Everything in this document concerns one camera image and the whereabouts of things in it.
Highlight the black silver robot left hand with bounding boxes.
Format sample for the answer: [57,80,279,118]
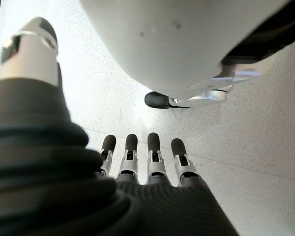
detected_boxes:
[0,16,240,236]

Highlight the black robot left foot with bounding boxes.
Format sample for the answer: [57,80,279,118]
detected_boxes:
[144,91,191,109]

